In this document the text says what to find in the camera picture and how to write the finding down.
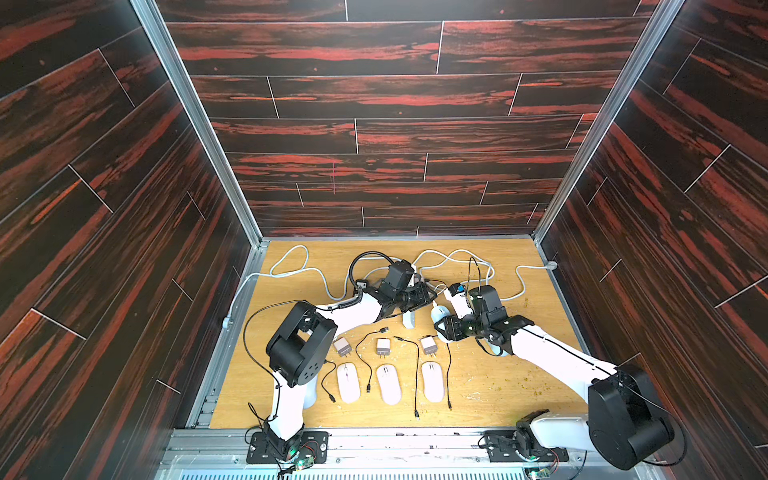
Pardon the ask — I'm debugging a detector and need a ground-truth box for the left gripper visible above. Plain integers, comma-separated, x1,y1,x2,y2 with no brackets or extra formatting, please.
390,281,438,312

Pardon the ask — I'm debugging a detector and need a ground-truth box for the black cable of pink mouse O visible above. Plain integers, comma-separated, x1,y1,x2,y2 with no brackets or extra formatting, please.
422,334,454,411

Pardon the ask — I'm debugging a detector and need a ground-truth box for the black usb cable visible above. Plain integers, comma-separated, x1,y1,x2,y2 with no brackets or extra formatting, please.
319,358,338,403
355,326,390,394

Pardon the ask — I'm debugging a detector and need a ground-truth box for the pink mouse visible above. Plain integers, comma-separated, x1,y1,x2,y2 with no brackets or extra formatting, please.
376,364,402,405
337,362,360,404
421,361,445,403

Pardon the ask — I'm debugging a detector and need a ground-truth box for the light blue mouse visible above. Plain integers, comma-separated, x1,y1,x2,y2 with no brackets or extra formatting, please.
430,305,452,324

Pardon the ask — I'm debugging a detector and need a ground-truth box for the white mouse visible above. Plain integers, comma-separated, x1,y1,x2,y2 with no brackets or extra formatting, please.
303,376,319,409

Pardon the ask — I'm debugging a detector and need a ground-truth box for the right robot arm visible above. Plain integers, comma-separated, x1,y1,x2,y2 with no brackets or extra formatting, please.
433,284,675,470

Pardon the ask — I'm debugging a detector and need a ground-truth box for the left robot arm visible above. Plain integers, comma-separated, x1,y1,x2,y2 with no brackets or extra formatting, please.
265,282,436,441

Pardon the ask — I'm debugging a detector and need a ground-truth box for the white power strip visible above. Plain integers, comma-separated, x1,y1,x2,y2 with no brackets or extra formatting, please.
402,311,415,329

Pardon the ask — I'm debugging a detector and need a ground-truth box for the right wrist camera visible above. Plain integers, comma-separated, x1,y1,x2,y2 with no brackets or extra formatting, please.
444,283,473,318

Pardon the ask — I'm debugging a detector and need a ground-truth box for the white power cable right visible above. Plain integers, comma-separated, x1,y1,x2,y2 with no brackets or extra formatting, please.
359,248,559,301

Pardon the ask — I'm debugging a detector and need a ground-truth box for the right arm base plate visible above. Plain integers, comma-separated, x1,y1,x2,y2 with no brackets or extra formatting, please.
477,428,569,463

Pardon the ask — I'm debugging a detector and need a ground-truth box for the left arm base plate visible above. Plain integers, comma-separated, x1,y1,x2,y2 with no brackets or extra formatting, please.
246,429,329,470

